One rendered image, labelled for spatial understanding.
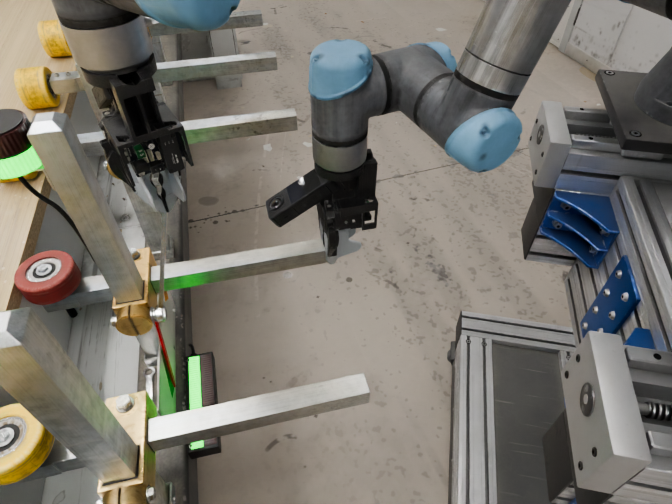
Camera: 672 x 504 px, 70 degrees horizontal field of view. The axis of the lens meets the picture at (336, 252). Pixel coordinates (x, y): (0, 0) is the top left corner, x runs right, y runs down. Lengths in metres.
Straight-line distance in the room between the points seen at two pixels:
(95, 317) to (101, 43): 0.69
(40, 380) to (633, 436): 0.51
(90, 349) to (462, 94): 0.82
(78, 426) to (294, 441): 1.08
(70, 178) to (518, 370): 1.23
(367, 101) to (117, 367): 0.68
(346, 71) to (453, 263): 1.47
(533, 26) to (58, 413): 0.56
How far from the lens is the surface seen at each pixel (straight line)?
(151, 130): 0.55
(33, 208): 0.94
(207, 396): 0.83
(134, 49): 0.53
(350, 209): 0.70
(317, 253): 0.78
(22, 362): 0.43
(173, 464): 0.80
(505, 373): 1.47
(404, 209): 2.17
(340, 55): 0.59
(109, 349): 1.04
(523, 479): 1.35
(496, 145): 0.55
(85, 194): 0.63
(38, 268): 0.80
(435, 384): 1.64
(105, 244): 0.68
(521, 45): 0.54
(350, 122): 0.61
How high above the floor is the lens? 1.42
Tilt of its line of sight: 47 degrees down
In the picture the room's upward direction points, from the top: straight up
